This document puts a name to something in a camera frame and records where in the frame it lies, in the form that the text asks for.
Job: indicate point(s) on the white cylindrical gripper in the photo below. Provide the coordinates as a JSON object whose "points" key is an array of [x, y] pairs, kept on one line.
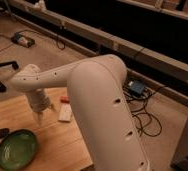
{"points": [[39, 101]]}

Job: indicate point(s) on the white rectangular eraser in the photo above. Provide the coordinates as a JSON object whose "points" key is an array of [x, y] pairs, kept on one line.
{"points": [[65, 113]]}

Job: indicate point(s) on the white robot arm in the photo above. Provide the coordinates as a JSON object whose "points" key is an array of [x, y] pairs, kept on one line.
{"points": [[95, 91]]}

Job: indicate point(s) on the green round plate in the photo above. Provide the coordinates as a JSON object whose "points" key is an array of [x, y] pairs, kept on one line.
{"points": [[18, 150]]}

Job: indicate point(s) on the power strip on floor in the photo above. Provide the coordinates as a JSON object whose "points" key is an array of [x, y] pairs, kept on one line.
{"points": [[22, 40]]}

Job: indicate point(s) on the blue power adapter box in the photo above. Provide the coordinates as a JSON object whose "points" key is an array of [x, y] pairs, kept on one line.
{"points": [[136, 87]]}

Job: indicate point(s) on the long metal shelf rail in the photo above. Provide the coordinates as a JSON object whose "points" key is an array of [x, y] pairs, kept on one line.
{"points": [[165, 64]]}

